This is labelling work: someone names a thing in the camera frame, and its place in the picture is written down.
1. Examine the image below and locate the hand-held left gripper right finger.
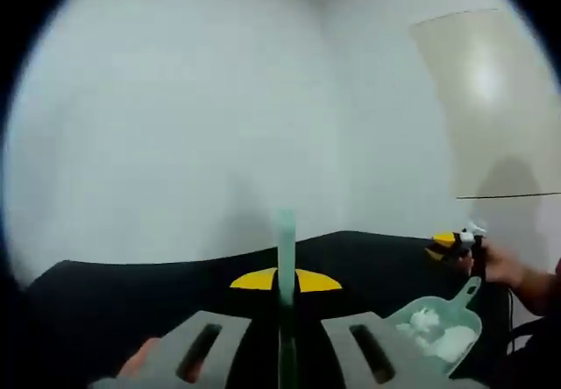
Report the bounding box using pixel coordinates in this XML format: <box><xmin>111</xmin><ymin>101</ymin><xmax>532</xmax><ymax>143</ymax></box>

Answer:
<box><xmin>294</xmin><ymin>268</ymin><xmax>451</xmax><ymax>389</ymax></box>

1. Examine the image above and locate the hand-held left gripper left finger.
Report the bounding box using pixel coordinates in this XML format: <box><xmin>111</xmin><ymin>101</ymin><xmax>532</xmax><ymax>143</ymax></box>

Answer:
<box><xmin>89</xmin><ymin>267</ymin><xmax>281</xmax><ymax>389</ymax></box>

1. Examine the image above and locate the green plastic dustpan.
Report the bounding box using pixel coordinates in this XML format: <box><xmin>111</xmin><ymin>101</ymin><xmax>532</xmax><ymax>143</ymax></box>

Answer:
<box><xmin>384</xmin><ymin>274</ymin><xmax>485</xmax><ymax>377</ymax></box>

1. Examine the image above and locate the white paper trash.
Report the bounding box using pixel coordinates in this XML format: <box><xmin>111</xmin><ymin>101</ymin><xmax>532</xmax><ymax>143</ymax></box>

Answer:
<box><xmin>395</xmin><ymin>306</ymin><xmax>443</xmax><ymax>351</ymax></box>
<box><xmin>427</xmin><ymin>323</ymin><xmax>479</xmax><ymax>364</ymax></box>

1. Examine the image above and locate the green broom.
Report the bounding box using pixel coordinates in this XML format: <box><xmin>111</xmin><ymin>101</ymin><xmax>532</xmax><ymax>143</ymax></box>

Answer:
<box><xmin>275</xmin><ymin>208</ymin><xmax>300</xmax><ymax>389</ymax></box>

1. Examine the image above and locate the black tabletop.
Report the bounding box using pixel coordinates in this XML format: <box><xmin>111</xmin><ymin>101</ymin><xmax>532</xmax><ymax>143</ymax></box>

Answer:
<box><xmin>19</xmin><ymin>230</ymin><xmax>512</xmax><ymax>389</ymax></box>

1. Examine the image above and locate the person's right hand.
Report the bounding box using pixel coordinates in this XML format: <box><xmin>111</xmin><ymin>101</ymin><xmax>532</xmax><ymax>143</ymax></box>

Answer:
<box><xmin>481</xmin><ymin>244</ymin><xmax>529</xmax><ymax>287</ymax></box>

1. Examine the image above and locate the person's left hand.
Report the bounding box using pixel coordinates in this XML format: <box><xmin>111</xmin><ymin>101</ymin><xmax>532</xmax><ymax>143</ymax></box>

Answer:
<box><xmin>118</xmin><ymin>337</ymin><xmax>165</xmax><ymax>381</ymax></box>

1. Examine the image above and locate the beige door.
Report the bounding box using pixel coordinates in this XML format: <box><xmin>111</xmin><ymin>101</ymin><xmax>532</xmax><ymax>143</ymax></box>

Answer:
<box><xmin>408</xmin><ymin>7</ymin><xmax>561</xmax><ymax>201</ymax></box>

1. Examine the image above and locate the person's dark top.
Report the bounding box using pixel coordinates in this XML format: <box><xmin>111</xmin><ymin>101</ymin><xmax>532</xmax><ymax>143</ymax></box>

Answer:
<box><xmin>510</xmin><ymin>255</ymin><xmax>561</xmax><ymax>389</ymax></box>

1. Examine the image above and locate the black cable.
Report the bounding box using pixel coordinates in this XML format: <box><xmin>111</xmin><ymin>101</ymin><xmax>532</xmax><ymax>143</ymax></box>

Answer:
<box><xmin>504</xmin><ymin>284</ymin><xmax>518</xmax><ymax>357</ymax></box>

